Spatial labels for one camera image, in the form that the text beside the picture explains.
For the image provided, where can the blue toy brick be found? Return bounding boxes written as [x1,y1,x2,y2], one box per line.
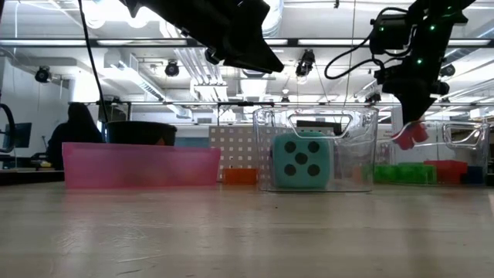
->
[465,165,486,185]

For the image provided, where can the blue background panel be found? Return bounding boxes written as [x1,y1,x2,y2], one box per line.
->
[175,137,211,148]

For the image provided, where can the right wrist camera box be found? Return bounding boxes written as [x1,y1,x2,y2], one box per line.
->
[369,15,416,55]

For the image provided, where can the white perforated panel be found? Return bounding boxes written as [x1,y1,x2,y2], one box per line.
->
[209,126,271,182]

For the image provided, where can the teal foam die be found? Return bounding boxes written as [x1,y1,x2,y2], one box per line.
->
[272,132,336,190]

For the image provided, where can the person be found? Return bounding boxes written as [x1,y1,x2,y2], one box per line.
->
[46,102,106,171]

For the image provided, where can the orange toy brick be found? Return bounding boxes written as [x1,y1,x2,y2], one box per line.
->
[223,168,259,185]

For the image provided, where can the clear plastic bin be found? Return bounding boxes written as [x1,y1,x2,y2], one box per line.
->
[252,107,380,193]
[376,120,491,186]

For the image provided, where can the green toy brick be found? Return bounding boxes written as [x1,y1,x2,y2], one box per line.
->
[373,164,399,184]
[397,162,438,185]

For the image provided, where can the black curved hose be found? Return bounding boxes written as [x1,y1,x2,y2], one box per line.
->
[0,103,18,154]

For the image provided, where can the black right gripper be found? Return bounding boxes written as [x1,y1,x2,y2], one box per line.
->
[376,15,452,125]

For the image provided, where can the pink toy brick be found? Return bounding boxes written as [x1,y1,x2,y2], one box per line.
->
[392,122,430,151]

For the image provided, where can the silver ventilation duct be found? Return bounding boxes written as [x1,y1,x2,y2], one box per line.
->
[262,0,285,38]

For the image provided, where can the black overhead frame bar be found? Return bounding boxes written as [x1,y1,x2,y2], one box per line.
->
[0,37,494,48]

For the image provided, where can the pink translucent plastic tray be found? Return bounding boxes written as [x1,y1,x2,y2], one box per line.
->
[62,141,222,190]

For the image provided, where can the black background monitor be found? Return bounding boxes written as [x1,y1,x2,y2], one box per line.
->
[14,122,33,149]

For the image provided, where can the black framed background table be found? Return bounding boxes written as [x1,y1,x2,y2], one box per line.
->
[68,100,275,128]

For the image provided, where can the black hanging ceiling camera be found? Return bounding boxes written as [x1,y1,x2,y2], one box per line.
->
[295,49,316,78]

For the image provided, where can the black bucket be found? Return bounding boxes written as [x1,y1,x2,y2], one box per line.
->
[105,120,178,147]

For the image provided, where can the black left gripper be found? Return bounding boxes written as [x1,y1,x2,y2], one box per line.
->
[127,0,286,74]

